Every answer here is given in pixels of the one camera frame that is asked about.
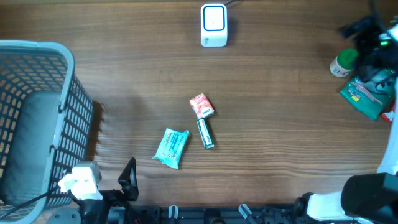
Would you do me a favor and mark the green lidded jar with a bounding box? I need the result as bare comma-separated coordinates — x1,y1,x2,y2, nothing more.
330,48,359,78

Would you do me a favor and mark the green glove package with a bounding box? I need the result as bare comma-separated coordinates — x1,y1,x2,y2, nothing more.
340,70,396,120

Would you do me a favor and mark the mint wet wipes pack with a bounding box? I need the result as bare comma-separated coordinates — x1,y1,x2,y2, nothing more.
153,128,190,169

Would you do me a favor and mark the green white small tube box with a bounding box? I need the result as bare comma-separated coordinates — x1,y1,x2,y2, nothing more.
197,118,215,149

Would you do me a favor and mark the red patterned small box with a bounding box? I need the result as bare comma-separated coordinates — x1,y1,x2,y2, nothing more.
189,93,215,119

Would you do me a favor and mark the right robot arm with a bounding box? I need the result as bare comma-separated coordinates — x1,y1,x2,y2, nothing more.
288,12,397,223

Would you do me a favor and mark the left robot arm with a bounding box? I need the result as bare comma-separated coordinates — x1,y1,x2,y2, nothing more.
47,158,142,224

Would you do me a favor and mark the white barcode scanner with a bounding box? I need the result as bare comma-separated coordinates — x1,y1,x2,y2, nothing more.
200,3,228,47

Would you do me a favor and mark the grey plastic mesh basket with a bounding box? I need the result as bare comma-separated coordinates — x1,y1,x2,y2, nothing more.
1,40,94,223

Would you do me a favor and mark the black left camera cable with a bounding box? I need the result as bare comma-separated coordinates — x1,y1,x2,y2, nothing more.
0,185,75,221

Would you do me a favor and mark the black mounting rail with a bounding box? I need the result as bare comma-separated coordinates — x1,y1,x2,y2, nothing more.
133,205,294,224

